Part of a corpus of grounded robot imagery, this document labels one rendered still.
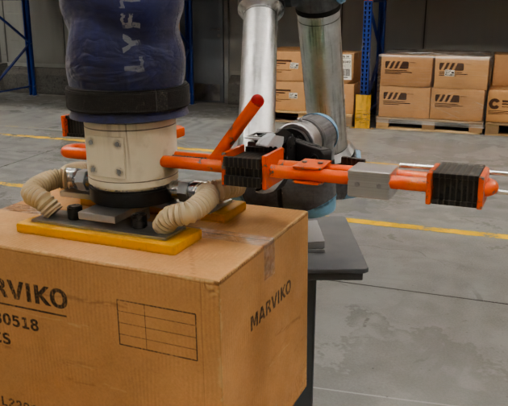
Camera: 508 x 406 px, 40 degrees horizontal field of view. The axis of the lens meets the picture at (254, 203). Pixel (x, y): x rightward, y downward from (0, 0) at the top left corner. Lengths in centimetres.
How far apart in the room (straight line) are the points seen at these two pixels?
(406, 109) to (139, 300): 737
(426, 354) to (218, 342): 215
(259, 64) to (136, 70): 51
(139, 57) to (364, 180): 43
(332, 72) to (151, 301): 96
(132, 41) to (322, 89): 81
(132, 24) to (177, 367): 57
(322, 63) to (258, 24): 24
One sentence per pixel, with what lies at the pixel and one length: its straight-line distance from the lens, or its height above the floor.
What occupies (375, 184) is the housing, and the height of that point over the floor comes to 120.
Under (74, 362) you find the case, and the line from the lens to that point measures 130.
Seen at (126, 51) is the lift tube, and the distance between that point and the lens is 122.
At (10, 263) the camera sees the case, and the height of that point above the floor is 103.
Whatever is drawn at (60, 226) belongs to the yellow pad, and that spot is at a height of 108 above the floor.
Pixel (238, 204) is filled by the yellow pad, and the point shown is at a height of 109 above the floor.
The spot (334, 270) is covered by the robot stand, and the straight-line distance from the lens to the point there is 200.
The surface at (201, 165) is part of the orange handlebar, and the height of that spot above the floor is 120.
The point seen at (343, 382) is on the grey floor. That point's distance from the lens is 293.
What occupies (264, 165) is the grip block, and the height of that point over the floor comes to 121.
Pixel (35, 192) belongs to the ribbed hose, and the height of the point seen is 113.
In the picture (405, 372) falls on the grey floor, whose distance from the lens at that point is 304.
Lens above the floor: 148
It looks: 16 degrees down
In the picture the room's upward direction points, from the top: straight up
